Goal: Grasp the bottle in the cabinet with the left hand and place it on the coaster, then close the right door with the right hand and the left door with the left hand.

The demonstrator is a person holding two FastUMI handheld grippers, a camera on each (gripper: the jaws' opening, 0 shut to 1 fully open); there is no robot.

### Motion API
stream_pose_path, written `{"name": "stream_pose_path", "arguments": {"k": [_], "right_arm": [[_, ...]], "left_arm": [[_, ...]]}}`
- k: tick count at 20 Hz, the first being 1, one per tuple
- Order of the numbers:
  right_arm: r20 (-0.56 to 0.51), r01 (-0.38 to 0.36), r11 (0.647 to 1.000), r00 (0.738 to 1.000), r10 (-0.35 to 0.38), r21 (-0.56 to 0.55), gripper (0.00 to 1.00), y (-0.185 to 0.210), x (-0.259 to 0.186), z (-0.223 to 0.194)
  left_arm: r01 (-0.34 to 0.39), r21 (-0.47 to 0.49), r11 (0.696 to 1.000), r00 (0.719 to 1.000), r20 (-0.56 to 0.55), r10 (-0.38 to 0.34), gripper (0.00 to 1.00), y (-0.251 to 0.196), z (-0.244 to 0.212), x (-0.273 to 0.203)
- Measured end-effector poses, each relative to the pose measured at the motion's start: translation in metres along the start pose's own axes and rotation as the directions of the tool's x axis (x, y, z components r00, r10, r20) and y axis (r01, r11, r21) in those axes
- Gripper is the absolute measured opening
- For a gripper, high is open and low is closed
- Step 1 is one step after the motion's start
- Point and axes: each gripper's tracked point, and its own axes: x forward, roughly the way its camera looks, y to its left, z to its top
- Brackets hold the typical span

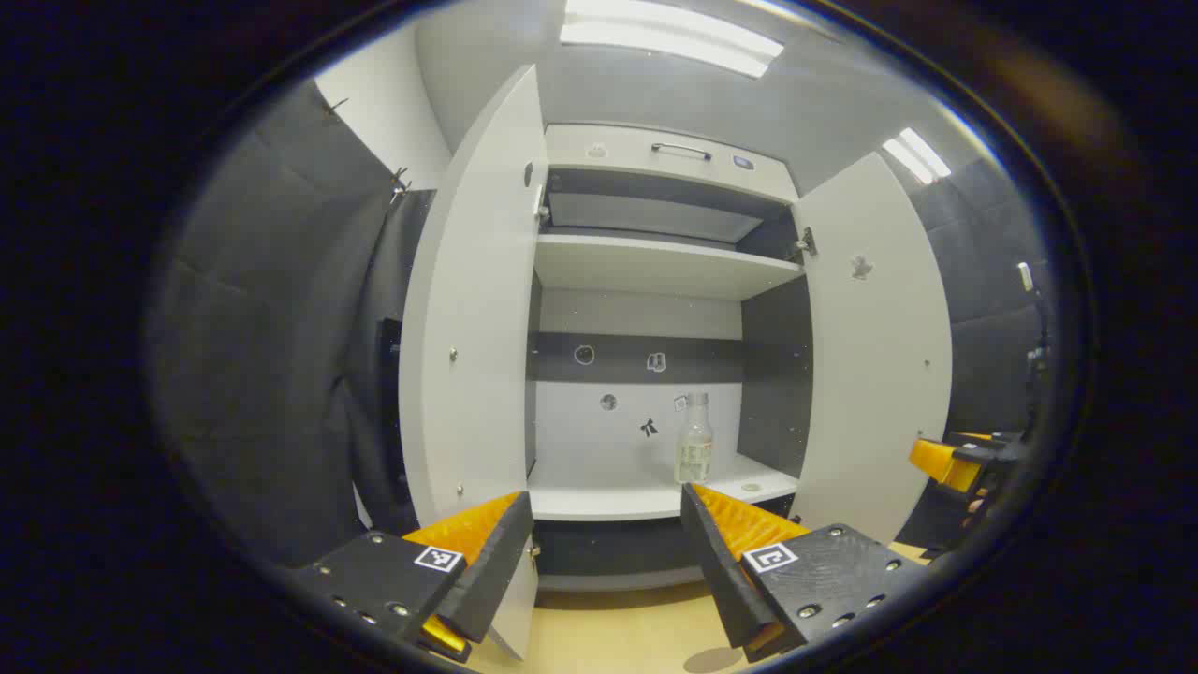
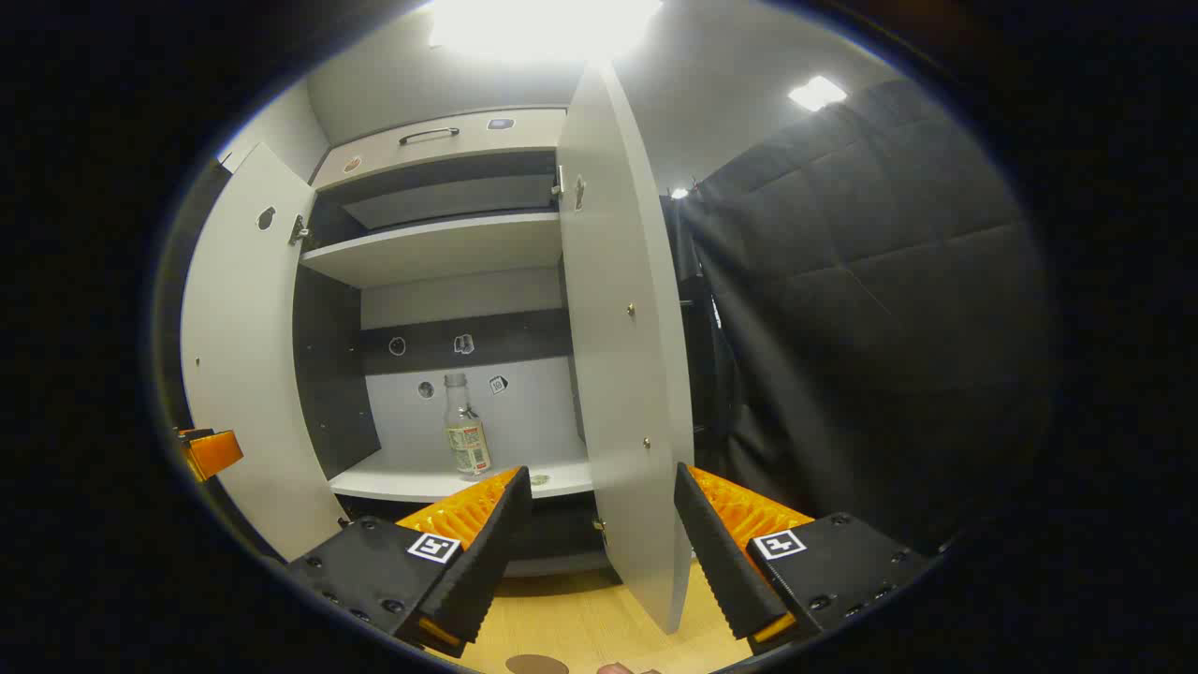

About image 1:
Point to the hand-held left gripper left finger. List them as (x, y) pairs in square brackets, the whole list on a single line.
[(487, 571)]

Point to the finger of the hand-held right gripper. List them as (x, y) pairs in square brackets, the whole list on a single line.
[(945, 463)]

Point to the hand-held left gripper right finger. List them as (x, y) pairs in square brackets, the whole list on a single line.
[(721, 571)]

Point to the round brown coaster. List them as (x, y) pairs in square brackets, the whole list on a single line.
[(711, 661)]

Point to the white cabinet door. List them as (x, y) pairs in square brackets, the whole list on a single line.
[(875, 374), (473, 328)]

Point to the white and grey cabinet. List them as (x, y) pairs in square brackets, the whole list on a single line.
[(646, 267)]

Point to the white cabinet drawer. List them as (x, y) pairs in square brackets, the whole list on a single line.
[(636, 154)]

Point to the small ceiling light panel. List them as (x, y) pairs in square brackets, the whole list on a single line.
[(917, 155)]

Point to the large ceiling light panel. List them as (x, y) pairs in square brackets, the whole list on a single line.
[(669, 37)]

